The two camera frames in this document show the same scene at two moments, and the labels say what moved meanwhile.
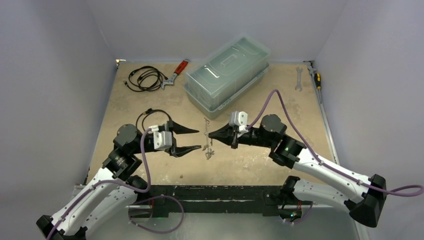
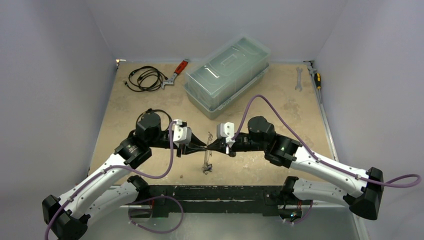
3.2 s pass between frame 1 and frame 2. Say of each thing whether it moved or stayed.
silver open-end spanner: stayed
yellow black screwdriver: stayed
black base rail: stayed
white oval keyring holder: moved
